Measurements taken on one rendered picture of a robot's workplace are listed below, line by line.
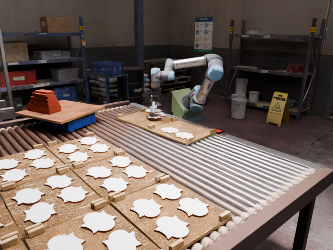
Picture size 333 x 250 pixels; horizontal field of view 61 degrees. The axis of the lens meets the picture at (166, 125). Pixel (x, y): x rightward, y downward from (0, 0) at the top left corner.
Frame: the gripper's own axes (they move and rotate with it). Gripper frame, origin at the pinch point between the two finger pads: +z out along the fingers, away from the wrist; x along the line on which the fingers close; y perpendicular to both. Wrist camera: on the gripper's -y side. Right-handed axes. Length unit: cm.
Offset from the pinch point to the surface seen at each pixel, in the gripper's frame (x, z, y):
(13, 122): -53, 8, -101
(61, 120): -58, -2, -48
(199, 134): -21, 8, 47
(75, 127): -44, 7, -48
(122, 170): -93, 8, 21
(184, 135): -30.4, 7.6, 37.0
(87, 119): -30, 5, -46
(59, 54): 260, -15, -311
